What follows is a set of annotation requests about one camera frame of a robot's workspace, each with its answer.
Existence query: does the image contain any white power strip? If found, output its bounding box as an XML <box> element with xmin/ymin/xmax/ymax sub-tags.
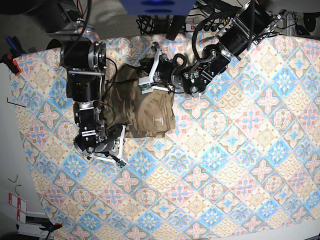
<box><xmin>185</xmin><ymin>23</ymin><xmax>198</xmax><ymax>32</ymax></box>

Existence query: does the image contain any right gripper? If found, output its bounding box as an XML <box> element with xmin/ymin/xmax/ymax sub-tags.
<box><xmin>73</xmin><ymin>124</ymin><xmax>128</xmax><ymax>168</ymax></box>

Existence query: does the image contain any black hex key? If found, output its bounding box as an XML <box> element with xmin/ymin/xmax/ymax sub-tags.
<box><xmin>6</xmin><ymin>97</ymin><xmax>26</xmax><ymax>108</ymax></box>

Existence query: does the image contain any black mount post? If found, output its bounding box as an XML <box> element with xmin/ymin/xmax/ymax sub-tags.
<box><xmin>165</xmin><ymin>15</ymin><xmax>186</xmax><ymax>41</ymax></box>

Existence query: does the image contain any blue handled clamp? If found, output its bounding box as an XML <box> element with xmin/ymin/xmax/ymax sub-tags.
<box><xmin>5</xmin><ymin>36</ymin><xmax>26</xmax><ymax>58</ymax></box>

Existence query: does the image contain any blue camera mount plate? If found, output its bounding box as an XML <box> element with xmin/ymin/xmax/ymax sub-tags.
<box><xmin>120</xmin><ymin>0</ymin><xmax>196</xmax><ymax>16</ymax></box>

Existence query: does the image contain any camouflage T-shirt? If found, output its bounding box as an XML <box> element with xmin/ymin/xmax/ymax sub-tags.
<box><xmin>100</xmin><ymin>63</ymin><xmax>176</xmax><ymax>139</ymax></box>

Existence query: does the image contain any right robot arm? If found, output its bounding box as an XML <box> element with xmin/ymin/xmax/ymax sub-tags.
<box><xmin>24</xmin><ymin>0</ymin><xmax>127</xmax><ymax>169</ymax></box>

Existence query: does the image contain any patterned tile tablecloth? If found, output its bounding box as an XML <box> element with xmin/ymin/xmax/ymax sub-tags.
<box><xmin>10</xmin><ymin>35</ymin><xmax>320</xmax><ymax>240</ymax></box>

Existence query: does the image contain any blue orange bottom clamp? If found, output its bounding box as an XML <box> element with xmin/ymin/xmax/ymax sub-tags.
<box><xmin>39</xmin><ymin>223</ymin><xmax>62</xmax><ymax>233</ymax></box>

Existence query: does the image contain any red black clamp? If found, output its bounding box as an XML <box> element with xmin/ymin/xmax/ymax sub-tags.
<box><xmin>0</xmin><ymin>54</ymin><xmax>21</xmax><ymax>76</ymax></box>

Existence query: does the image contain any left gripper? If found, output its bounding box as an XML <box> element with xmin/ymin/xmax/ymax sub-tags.
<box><xmin>138</xmin><ymin>42</ymin><xmax>187</xmax><ymax>94</ymax></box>

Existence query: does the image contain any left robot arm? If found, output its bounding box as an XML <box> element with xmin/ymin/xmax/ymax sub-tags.
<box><xmin>138</xmin><ymin>0</ymin><xmax>287</xmax><ymax>98</ymax></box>

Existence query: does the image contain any red white label sheet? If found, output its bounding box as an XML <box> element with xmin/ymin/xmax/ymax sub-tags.
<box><xmin>8</xmin><ymin>193</ymin><xmax>28</xmax><ymax>224</ymax></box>

